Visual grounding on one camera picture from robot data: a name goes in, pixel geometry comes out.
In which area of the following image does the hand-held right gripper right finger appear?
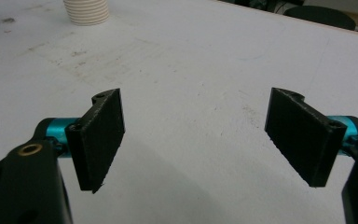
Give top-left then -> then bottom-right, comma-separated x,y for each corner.
264,87 -> 358,189

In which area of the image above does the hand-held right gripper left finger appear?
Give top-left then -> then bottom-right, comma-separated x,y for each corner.
45,88 -> 126,194

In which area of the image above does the stack of white paper cups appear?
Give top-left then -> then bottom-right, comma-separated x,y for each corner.
62,0 -> 111,26

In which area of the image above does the white foam mat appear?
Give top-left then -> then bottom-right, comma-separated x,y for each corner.
0,0 -> 358,224

